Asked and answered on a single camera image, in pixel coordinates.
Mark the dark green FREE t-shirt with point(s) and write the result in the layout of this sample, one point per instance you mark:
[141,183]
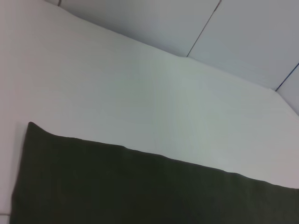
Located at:
[151,191]

